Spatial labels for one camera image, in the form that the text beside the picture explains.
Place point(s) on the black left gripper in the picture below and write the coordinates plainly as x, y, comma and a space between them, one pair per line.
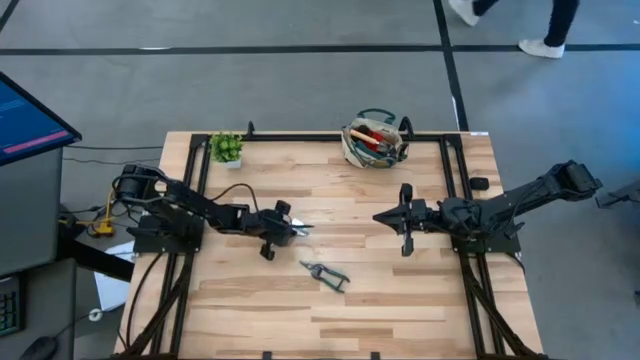
265, 227

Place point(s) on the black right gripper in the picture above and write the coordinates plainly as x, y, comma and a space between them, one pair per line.
425, 217

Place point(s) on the beige gardening bag green trim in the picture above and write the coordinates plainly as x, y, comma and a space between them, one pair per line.
352, 155

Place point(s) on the red knit gardening glove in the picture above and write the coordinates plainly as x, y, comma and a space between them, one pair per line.
376, 140

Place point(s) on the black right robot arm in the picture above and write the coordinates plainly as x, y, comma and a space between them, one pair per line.
530, 192

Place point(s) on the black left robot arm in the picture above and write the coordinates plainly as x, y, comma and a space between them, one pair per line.
190, 197

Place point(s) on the small black puck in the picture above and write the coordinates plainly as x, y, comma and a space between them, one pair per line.
479, 183

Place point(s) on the green plant in white pot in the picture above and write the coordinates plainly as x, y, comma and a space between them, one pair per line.
226, 146

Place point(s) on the yellow clamp tool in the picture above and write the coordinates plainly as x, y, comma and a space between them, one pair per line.
104, 229

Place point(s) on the white paper sheet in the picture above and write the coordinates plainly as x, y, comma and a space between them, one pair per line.
112, 290

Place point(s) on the black desk leg beam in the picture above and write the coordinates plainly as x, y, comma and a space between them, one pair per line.
100, 260

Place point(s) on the black stand foot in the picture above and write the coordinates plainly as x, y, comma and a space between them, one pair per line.
620, 196

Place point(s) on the person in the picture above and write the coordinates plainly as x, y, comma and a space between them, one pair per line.
555, 30

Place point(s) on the black computer mouse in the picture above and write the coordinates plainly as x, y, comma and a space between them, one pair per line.
37, 349

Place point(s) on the blue-screen monitor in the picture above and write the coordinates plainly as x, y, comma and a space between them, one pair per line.
25, 122

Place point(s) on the black keyboard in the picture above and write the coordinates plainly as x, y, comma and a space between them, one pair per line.
9, 307

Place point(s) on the black aluminium table frame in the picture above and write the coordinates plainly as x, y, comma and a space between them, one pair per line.
300, 137

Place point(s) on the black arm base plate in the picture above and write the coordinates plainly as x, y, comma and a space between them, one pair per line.
500, 246
150, 242

